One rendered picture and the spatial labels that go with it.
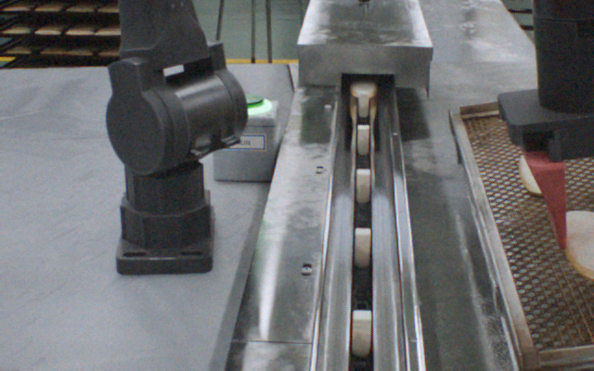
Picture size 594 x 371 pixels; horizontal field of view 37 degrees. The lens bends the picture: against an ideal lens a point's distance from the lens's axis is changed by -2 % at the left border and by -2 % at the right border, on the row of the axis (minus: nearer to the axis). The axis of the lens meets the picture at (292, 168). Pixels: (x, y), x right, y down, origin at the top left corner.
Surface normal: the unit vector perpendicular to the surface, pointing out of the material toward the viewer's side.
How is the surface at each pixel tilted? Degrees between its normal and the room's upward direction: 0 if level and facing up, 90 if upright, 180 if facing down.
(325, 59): 90
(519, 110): 9
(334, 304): 0
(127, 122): 90
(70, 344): 0
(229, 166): 90
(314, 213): 0
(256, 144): 90
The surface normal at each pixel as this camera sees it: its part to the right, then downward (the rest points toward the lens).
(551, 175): 0.00, 0.68
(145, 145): -0.65, 0.27
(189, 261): 0.06, 0.36
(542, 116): -0.16, -0.92
